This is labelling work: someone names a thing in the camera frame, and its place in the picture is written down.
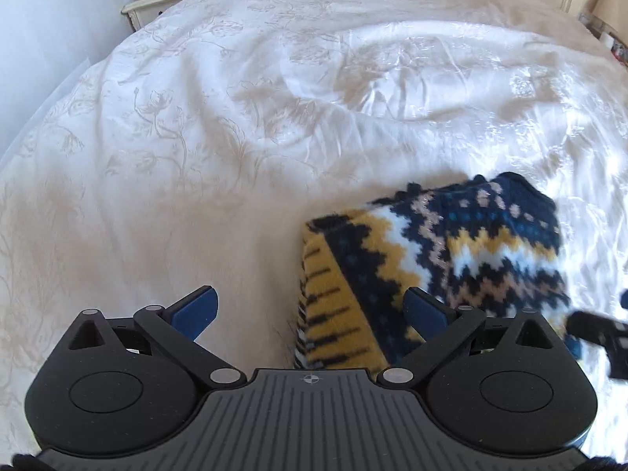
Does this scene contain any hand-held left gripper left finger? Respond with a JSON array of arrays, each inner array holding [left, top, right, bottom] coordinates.
[[64, 285, 248, 387]]

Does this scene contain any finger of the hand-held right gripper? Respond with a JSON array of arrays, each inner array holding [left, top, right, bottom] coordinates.
[[563, 310, 620, 360]]

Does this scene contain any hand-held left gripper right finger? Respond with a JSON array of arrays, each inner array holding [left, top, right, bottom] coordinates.
[[375, 287, 565, 387]]

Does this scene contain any navy yellow white patterned sweater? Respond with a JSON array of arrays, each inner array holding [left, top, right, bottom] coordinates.
[[293, 172, 584, 382]]

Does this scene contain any white embroidered bedspread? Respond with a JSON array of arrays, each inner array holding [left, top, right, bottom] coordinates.
[[0, 0, 628, 459]]

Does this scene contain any cream wooden nightstand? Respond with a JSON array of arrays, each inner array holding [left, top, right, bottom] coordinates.
[[120, 0, 231, 33]]

